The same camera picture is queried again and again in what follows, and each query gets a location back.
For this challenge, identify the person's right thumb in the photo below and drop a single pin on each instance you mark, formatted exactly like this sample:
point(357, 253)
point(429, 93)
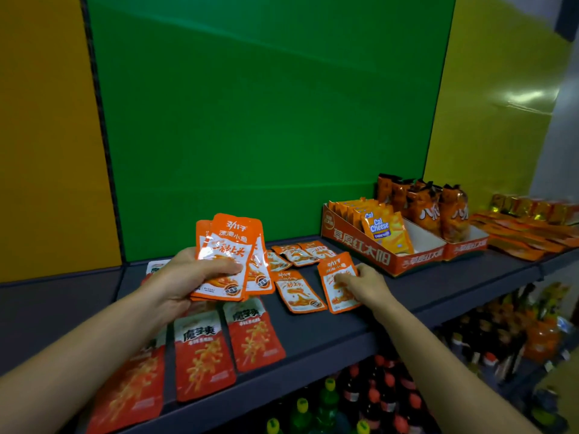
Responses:
point(346, 279)

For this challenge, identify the green back panel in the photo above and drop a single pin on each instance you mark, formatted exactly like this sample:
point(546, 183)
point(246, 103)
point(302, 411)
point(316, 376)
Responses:
point(271, 121)

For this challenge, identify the orange yellow back panel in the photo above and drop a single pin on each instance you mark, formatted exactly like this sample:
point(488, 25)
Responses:
point(49, 140)

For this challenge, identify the lime yellow back panel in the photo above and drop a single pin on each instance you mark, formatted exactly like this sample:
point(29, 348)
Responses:
point(493, 112)

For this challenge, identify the row of yellow biscuit packets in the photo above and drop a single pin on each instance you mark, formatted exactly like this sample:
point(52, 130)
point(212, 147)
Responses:
point(389, 232)

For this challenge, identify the orange fish snack packet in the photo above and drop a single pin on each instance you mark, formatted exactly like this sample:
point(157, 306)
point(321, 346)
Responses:
point(277, 262)
point(332, 271)
point(298, 293)
point(228, 244)
point(202, 232)
point(296, 255)
point(260, 266)
point(321, 249)

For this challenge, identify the person's right forearm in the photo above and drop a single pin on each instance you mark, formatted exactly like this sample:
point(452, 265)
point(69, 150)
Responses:
point(443, 375)

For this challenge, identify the person's left thumb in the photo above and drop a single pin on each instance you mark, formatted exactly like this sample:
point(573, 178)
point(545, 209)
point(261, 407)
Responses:
point(217, 267)

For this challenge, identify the group of green yellow-capped bottles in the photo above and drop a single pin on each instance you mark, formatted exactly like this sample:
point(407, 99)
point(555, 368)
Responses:
point(316, 409)

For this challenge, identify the red konjac snack packet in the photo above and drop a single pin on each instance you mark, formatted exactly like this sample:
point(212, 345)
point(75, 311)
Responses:
point(254, 336)
point(129, 393)
point(154, 266)
point(203, 357)

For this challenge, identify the group of red capped bottles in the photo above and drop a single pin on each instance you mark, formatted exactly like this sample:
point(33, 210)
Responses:
point(384, 397)

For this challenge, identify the person's right hand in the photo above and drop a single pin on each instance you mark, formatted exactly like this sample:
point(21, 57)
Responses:
point(371, 289)

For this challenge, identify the person's left hand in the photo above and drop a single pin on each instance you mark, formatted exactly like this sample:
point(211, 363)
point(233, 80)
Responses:
point(174, 280)

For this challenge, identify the group of orange drink bottles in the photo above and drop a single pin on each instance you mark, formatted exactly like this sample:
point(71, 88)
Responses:
point(543, 334)

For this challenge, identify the large orange cardboard display box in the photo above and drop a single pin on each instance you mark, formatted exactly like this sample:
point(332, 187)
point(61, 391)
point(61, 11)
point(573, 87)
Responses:
point(353, 241)

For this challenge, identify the group of dark sauce bottles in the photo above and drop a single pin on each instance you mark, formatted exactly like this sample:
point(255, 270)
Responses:
point(484, 343)

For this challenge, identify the dark grey shelf board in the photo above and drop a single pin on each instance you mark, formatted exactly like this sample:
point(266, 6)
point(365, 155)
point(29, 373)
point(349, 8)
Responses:
point(325, 329)

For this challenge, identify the small orange cardboard display box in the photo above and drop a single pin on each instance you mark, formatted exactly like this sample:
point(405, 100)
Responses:
point(466, 247)

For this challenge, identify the pile of flat orange packets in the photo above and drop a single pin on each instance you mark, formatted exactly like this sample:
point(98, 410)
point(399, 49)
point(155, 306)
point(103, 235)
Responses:
point(520, 237)

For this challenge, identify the row of gold foil packets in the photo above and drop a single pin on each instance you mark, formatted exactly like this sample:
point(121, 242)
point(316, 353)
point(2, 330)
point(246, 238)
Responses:
point(533, 207)

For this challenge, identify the orange black snack bag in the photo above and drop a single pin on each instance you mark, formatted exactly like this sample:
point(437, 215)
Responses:
point(384, 187)
point(400, 196)
point(453, 214)
point(424, 210)

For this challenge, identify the person's left forearm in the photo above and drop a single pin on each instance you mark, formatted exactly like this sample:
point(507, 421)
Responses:
point(77, 361)

